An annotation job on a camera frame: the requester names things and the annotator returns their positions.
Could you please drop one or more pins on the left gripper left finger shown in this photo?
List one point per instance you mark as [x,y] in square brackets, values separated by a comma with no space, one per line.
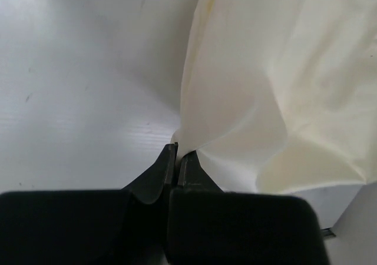
[87,226]

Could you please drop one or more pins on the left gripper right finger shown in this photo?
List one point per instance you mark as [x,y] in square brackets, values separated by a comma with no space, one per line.
[207,225]

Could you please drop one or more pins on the cream cloth napkin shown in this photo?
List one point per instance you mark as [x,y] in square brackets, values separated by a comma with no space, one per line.
[279,96]

